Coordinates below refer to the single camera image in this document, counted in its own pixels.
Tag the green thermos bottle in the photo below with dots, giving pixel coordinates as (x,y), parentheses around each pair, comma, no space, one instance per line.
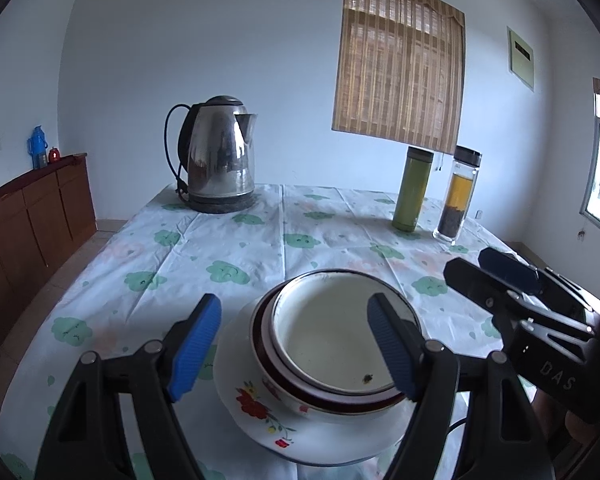
(412,190)

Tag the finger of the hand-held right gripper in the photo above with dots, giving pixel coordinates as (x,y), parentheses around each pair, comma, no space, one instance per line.
(510,270)
(467,277)

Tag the pink plastic bowl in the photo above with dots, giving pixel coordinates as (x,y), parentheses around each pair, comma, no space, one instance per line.
(266,335)

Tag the blue thermos jug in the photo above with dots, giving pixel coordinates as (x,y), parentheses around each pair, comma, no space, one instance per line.
(37,147)

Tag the green wall panel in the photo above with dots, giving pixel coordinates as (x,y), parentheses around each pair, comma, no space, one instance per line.
(521,60)

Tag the person's right hand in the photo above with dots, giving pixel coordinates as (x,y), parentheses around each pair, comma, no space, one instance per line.
(580,427)

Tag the dark kettle base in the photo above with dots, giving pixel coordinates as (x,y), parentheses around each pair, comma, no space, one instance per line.
(220,206)

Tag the red-lined bowl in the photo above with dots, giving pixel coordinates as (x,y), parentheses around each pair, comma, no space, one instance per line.
(290,400)

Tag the cloud-print tablecloth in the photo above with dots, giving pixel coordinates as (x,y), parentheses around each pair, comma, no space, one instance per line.
(305,230)

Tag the red apple ornament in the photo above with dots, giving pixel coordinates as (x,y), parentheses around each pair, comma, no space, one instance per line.
(54,154)

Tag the stainless steel electric kettle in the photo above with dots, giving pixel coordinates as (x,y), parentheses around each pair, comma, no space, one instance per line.
(220,160)

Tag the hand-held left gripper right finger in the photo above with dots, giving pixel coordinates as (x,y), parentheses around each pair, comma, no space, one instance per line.
(390,345)

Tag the brown wooden sideboard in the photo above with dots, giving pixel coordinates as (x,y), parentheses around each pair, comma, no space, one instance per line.
(30,220)

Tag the white enamel bowl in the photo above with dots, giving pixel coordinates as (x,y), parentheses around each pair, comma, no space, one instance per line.
(325,330)

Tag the bamboo roller blind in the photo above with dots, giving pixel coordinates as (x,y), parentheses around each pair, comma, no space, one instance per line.
(395,70)

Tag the glass tea bottle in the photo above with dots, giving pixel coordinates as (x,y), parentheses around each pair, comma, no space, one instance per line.
(455,200)

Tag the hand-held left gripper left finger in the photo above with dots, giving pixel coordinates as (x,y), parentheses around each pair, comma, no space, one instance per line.
(197,345)

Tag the white red-flower plate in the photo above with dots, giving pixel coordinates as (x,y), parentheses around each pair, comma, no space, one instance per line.
(310,440)

